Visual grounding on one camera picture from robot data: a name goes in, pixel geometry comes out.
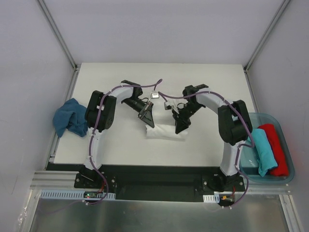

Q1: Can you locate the white printed t shirt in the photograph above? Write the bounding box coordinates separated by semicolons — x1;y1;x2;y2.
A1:
145;124;189;141

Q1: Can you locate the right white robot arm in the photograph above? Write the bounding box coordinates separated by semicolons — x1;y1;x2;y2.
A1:
172;84;253;191

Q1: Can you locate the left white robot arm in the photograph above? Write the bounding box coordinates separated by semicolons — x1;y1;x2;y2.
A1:
79;80;155;188

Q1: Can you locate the dark blue t shirt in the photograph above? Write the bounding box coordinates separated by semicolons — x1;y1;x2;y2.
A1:
53;98;88;137

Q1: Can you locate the teal plastic bin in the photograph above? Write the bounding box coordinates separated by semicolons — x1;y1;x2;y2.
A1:
239;113;294;184

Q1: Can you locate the cyan rolled t shirt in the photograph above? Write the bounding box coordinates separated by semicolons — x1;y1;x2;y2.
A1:
251;129;278;177

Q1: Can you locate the red rolled t shirt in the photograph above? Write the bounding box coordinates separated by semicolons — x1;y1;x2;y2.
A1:
258;124;289;176

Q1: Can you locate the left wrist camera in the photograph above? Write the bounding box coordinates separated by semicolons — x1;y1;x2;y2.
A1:
150;92;160;99

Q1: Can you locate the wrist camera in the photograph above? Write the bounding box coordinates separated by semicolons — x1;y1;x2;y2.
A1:
164;100;178;110
150;92;160;99

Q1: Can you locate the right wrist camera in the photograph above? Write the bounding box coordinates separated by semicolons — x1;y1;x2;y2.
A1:
164;100;178;110

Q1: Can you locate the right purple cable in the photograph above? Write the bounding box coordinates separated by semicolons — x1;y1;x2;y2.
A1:
159;89;255;210

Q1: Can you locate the purple cable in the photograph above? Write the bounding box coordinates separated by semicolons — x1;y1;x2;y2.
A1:
88;79;163;206
159;89;255;210

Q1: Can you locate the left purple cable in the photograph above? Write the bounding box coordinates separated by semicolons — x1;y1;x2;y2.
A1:
88;79;163;206

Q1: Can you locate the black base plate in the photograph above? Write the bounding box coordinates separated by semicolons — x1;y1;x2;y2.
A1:
47;163;245;202

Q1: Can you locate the right slotted cable duct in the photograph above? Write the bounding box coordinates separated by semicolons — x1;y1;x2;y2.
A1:
203;193;220;203

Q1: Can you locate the slotted cable duct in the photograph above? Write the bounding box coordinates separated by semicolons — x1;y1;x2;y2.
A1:
40;190;116;201
203;193;220;203

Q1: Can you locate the left aluminium frame post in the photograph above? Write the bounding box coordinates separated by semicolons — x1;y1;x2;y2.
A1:
36;0;80;71

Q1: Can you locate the aluminium frame post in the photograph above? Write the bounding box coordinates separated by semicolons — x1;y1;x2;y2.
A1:
243;0;292;73
36;0;80;71

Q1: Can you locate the right aluminium frame post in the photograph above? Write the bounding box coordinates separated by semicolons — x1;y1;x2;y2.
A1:
243;0;292;73

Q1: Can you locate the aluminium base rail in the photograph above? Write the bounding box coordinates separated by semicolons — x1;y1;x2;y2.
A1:
30;154;78;188

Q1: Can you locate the left slotted cable duct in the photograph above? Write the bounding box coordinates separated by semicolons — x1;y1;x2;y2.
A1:
40;190;116;201

